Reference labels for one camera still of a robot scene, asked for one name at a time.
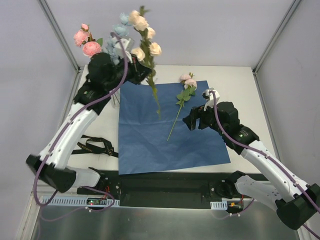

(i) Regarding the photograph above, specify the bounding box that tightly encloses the pale pink rose stem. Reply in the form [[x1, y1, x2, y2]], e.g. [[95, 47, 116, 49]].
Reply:
[[167, 72, 198, 141]]

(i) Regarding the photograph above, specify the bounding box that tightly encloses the blue flower stem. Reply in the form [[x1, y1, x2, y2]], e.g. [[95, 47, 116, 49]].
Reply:
[[103, 13, 130, 65]]

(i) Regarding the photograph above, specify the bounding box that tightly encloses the blue wrapping paper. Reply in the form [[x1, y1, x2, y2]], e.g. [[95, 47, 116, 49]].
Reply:
[[118, 80, 231, 175]]

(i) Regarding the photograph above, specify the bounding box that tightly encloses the cream rose stem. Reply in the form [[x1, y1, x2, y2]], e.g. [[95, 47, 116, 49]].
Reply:
[[128, 5, 162, 119]]

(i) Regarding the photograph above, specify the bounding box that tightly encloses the black printed ribbon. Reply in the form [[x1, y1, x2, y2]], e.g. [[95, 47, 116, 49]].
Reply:
[[71, 135, 119, 158]]

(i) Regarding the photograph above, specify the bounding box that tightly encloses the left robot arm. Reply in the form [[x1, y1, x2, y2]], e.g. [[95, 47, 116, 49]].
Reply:
[[26, 52, 152, 195]]

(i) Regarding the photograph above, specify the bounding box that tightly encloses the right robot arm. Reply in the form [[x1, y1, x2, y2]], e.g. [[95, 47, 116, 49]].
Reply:
[[182, 102, 320, 230]]

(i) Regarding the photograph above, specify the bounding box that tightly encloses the clear glass vase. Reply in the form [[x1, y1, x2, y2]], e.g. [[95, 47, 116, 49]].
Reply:
[[110, 89, 121, 109]]

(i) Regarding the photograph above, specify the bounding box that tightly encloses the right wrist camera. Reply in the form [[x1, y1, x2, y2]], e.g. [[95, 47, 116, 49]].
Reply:
[[202, 87, 220, 111]]

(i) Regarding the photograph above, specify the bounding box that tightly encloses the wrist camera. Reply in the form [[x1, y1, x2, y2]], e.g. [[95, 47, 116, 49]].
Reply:
[[119, 36, 135, 63], [202, 87, 220, 111]]

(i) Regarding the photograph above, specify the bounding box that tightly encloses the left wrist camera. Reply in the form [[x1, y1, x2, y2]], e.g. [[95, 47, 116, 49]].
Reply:
[[119, 36, 135, 63]]

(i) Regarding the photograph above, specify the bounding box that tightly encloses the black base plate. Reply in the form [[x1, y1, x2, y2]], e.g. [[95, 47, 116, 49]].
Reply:
[[76, 169, 253, 208]]

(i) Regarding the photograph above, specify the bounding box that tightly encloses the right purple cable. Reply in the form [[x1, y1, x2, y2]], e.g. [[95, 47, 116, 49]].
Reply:
[[209, 90, 320, 240]]

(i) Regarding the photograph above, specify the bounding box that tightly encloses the right white cable duct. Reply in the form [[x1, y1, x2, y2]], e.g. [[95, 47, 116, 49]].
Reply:
[[210, 199, 244, 211]]

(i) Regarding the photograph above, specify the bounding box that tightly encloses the white cable duct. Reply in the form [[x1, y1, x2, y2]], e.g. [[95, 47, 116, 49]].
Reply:
[[210, 199, 244, 211], [48, 196, 120, 208]]

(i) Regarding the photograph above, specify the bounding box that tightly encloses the left aluminium frame post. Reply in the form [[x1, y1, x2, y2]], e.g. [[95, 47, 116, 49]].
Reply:
[[37, 0, 81, 73]]

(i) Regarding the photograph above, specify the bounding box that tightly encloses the aluminium frame post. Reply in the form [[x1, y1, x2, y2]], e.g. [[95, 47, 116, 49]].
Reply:
[[37, 0, 81, 73], [252, 0, 303, 76]]

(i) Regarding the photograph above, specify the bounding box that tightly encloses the right aluminium frame post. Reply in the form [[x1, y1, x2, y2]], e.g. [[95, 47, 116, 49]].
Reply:
[[252, 0, 303, 76]]

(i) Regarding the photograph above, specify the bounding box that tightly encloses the left white cable duct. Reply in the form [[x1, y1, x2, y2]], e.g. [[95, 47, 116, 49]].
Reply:
[[48, 196, 120, 208]]

